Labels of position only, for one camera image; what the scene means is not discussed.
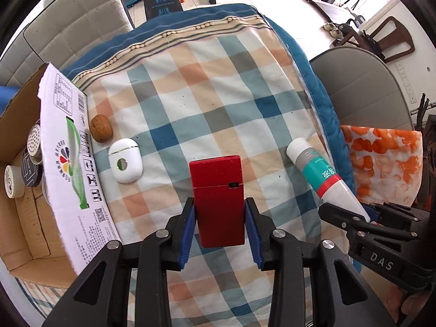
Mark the white earbuds case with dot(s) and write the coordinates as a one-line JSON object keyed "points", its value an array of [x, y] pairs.
{"points": [[125, 161]]}

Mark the black blue weight bench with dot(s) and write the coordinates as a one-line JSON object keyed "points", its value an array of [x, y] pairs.
{"points": [[161, 0]]}

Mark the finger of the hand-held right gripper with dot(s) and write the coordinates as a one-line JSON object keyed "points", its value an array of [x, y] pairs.
{"points": [[342, 219], [391, 213]]}

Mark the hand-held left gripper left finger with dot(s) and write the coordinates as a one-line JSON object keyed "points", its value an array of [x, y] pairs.
{"points": [[185, 233]]}

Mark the grey folding chair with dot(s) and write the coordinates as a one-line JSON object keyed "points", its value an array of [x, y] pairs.
{"points": [[361, 85]]}

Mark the silver perforated-lid tin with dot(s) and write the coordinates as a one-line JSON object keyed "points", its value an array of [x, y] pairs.
{"points": [[34, 141]]}

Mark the black round tin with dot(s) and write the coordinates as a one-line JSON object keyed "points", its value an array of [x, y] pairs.
{"points": [[31, 168]]}

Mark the pair of light shoes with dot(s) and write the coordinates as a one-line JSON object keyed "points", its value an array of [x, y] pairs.
{"points": [[332, 30]]}

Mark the orange white cloth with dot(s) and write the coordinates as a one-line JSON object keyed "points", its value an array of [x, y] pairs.
{"points": [[385, 163]]}

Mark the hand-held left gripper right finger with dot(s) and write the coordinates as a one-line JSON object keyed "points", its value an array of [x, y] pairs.
{"points": [[254, 235]]}

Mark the white round labelled tin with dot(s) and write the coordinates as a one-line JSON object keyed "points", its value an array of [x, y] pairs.
{"points": [[13, 181]]}

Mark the low wooden table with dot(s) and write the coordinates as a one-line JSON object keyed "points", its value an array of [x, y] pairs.
{"points": [[335, 12]]}

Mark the white quilted cushion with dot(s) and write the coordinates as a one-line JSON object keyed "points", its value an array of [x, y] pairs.
{"points": [[81, 17], [13, 61]]}

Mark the brown wooden chair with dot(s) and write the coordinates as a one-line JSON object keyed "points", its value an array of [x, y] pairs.
{"points": [[391, 39]]}

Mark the black rods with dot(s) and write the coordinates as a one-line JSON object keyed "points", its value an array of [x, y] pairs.
{"points": [[424, 107]]}

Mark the brown walnut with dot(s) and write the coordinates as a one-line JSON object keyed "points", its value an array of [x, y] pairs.
{"points": [[101, 128]]}

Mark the cardboard box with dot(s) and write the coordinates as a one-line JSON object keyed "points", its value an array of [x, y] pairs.
{"points": [[68, 163]]}

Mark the red lighter case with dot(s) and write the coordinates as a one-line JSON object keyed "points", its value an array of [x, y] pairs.
{"points": [[218, 197]]}

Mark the white teal toothpaste tube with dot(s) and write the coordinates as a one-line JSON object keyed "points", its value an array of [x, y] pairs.
{"points": [[320, 173]]}

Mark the person's right hand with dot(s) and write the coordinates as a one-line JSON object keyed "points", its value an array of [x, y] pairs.
{"points": [[410, 305]]}

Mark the checked blanket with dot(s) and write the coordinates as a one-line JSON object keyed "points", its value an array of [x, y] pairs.
{"points": [[221, 92]]}

